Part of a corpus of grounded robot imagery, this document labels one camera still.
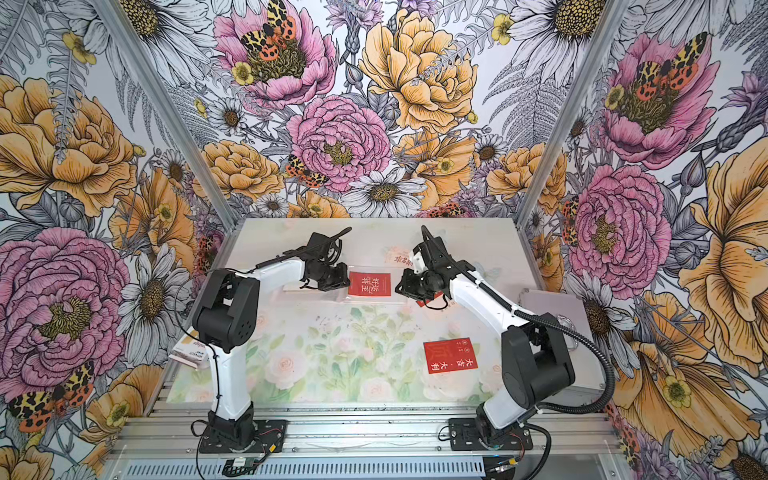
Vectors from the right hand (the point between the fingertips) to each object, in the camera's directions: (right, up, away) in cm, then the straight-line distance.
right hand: (397, 296), depth 86 cm
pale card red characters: (+1, +11, +26) cm, 28 cm away
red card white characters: (-9, +2, +17) cm, 19 cm away
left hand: (-16, 0, +13) cm, 21 cm away
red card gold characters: (+15, -17, +2) cm, 23 cm away
